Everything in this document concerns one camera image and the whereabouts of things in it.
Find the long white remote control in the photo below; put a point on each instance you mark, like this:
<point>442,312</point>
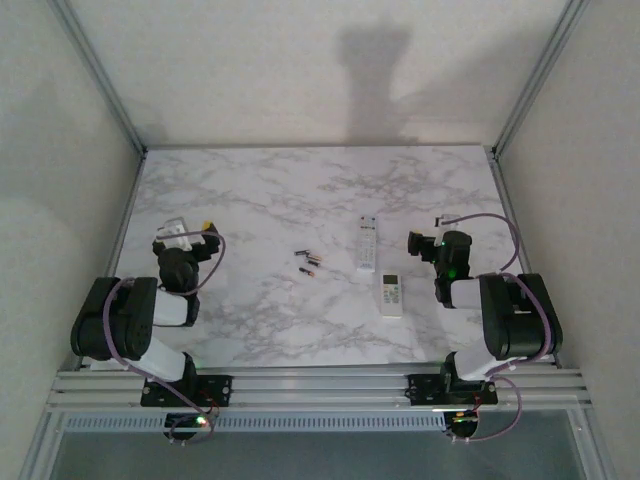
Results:
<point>366,245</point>

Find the short white remote with display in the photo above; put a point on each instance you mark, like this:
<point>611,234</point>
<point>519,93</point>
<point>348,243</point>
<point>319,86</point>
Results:
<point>391,295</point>

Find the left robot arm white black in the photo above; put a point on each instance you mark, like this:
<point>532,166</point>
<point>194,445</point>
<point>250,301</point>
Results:
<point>125,320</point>

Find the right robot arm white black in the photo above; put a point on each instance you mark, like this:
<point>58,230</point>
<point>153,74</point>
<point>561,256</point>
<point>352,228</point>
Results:
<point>515,320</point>

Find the black controller board with LED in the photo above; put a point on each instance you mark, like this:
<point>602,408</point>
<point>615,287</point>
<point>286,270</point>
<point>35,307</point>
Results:
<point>182,425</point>
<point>462,425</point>

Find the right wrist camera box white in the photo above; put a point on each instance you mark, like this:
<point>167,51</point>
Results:
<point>447,225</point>

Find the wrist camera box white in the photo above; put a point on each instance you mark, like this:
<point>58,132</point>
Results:
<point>172,232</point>
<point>447,225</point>

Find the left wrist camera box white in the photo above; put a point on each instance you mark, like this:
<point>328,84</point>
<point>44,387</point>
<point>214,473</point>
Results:
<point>172,232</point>

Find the aluminium side rail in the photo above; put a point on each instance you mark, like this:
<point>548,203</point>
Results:
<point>505,192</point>
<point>116,250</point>

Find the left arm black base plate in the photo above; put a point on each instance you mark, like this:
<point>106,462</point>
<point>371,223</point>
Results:
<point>220,390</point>

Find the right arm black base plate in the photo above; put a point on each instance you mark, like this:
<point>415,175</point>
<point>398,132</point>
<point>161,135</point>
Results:
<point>425,390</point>

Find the aluminium mounting rail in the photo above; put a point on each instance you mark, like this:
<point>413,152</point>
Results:
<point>320,390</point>

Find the aluminium frame post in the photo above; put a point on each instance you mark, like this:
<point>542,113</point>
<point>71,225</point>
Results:
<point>100,75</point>
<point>542,75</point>

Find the aluminium frame leg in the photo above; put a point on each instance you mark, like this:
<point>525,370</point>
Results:
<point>595,445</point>
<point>42,445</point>

